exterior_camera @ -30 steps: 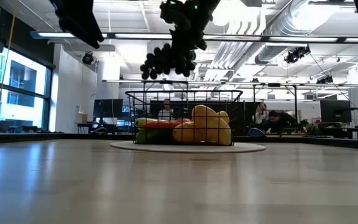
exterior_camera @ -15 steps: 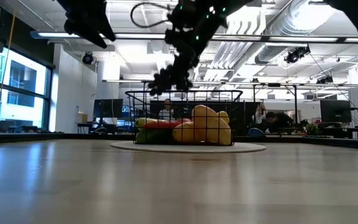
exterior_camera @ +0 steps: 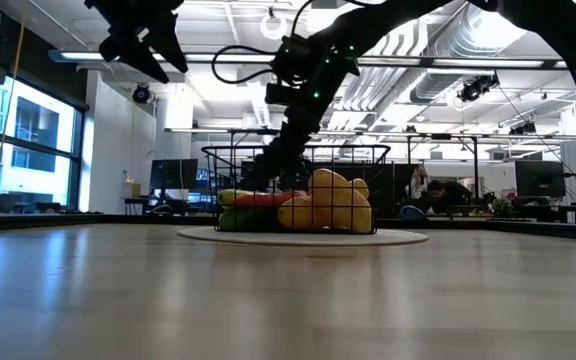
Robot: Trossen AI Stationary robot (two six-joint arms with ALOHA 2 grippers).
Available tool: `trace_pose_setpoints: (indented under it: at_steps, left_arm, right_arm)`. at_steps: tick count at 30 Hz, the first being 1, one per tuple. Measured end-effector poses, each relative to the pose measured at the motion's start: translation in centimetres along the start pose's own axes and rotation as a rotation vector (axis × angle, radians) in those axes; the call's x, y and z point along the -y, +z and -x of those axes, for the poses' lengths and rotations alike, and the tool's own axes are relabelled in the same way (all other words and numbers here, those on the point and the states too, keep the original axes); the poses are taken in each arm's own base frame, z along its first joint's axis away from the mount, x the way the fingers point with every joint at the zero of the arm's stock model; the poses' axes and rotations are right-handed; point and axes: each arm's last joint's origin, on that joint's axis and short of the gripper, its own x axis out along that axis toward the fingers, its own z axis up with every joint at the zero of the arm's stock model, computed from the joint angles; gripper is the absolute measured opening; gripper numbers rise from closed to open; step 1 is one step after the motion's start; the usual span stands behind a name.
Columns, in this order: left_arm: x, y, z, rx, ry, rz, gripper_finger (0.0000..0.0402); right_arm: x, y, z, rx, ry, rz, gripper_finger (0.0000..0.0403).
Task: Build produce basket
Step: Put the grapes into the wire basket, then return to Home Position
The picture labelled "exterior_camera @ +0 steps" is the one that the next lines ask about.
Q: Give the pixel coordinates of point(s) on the red chili pepper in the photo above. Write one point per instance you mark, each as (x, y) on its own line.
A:
(263, 199)

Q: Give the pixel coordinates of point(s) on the black aluminium table frame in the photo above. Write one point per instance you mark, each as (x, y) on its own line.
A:
(118, 219)

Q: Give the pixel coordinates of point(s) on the green toy cucumber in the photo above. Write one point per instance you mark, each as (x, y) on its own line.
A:
(243, 219)

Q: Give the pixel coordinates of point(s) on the small green desk plant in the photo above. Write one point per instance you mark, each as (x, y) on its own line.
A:
(500, 206)

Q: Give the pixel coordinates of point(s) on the blue chair back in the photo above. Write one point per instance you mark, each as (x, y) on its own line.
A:
(410, 212)

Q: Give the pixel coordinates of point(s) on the large framed window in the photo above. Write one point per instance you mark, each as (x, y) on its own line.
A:
(38, 140)

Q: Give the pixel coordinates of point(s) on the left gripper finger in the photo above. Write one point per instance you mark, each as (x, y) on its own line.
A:
(170, 42)
(133, 52)

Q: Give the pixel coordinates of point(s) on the yellow toy lemon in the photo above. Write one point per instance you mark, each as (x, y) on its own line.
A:
(328, 181)
(360, 187)

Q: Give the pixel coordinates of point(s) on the black computer monitor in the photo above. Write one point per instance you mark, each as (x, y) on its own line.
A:
(539, 178)
(173, 174)

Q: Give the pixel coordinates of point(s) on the black ceiling spotlight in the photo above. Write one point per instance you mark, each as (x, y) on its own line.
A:
(141, 93)
(523, 129)
(478, 87)

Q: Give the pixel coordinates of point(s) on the long ceiling light strip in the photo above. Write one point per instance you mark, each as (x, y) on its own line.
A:
(488, 63)

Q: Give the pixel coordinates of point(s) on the dark purple toy grapes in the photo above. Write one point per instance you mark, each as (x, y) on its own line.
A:
(292, 176)

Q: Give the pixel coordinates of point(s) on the silver ventilation duct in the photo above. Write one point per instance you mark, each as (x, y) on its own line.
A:
(463, 45)

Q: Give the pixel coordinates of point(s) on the brown cardboard box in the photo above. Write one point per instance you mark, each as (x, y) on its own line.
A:
(132, 190)

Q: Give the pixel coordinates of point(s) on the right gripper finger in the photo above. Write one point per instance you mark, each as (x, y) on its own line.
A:
(300, 142)
(280, 145)

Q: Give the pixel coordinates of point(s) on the white round woven placemat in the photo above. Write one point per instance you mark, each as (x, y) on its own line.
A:
(408, 237)

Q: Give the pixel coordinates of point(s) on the tan toy potato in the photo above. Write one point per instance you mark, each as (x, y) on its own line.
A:
(343, 215)

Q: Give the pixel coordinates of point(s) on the person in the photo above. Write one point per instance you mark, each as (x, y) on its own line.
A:
(418, 185)
(448, 194)

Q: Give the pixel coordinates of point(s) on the black metal rig frame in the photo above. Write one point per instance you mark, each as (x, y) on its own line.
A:
(475, 170)

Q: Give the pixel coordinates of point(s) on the orange toy mango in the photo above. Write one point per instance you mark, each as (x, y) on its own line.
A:
(293, 212)

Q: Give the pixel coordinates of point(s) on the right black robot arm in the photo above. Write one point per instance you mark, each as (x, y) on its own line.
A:
(568, 35)

